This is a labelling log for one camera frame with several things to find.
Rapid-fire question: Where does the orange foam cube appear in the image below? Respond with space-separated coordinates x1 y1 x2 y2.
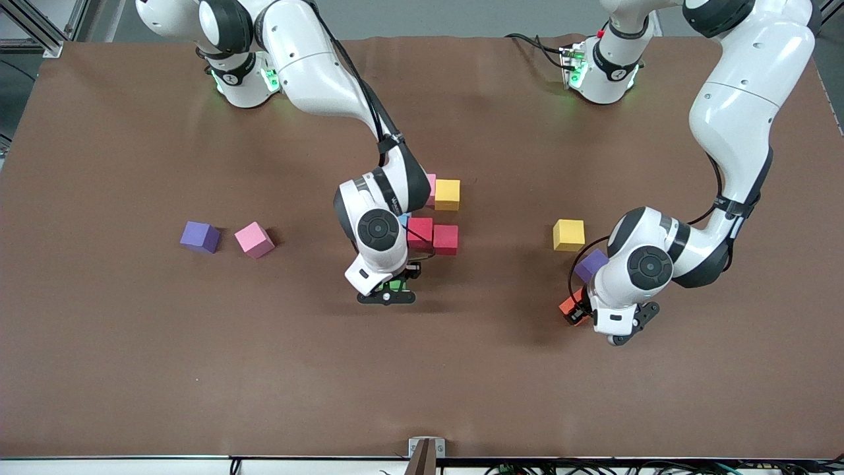
558 287 588 325

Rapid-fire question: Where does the purple foam cube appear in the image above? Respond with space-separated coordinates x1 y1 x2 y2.
179 220 222 255
574 249 611 284

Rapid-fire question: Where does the red foam cube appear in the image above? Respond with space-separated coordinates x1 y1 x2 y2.
433 224 460 256
407 217 435 251

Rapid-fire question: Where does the yellow foam cube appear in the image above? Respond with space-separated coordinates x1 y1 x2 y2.
553 219 586 253
434 179 462 212

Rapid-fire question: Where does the brown table mat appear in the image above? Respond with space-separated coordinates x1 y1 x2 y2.
0 34 844 460

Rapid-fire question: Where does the black cable bundle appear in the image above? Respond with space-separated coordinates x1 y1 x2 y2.
485 460 844 475

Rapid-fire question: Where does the metal clamp bracket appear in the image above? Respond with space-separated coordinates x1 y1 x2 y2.
406 437 446 475

